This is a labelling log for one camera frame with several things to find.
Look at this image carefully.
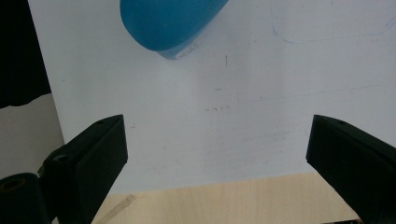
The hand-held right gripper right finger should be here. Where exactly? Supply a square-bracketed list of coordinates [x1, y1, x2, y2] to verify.
[305, 114, 396, 224]

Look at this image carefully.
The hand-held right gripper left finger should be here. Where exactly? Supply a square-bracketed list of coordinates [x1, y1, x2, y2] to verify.
[38, 114, 129, 224]

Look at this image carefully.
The blue whiteboard eraser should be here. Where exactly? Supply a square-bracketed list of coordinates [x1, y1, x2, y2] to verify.
[120, 0, 230, 61]

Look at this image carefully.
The clear tape strip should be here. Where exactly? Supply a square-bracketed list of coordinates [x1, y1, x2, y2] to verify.
[102, 193, 138, 224]

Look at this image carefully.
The white mat board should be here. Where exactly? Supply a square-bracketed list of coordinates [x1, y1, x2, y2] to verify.
[27, 0, 396, 196]

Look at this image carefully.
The dark cloth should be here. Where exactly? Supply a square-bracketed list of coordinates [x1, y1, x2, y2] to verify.
[0, 0, 52, 109]

